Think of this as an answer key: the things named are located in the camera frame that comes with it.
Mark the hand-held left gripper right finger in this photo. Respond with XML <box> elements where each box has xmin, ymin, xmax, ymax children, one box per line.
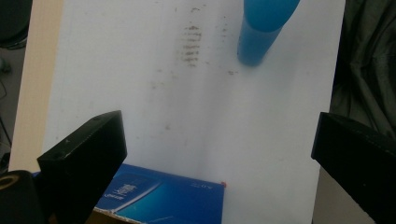
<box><xmin>310</xmin><ymin>112</ymin><xmax>396</xmax><ymax>224</ymax></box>

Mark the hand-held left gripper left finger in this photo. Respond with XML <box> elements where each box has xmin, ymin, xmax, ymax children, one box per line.
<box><xmin>36</xmin><ymin>109</ymin><xmax>128</xmax><ymax>224</ymax></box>

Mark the blue cardboard box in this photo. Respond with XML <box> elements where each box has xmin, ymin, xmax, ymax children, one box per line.
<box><xmin>32</xmin><ymin>163</ymin><xmax>226</xmax><ymax>224</ymax></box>

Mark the dark curtain cloth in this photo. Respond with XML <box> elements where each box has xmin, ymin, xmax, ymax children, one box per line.
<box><xmin>330</xmin><ymin>0</ymin><xmax>396</xmax><ymax>141</ymax></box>

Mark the white sheet table cover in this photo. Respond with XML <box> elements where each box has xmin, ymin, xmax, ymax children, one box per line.
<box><xmin>41</xmin><ymin>0</ymin><xmax>347</xmax><ymax>224</ymax></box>

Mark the blue plastic tumbler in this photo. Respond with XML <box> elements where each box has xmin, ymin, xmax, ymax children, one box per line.
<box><xmin>236</xmin><ymin>0</ymin><xmax>302</xmax><ymax>67</ymax></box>

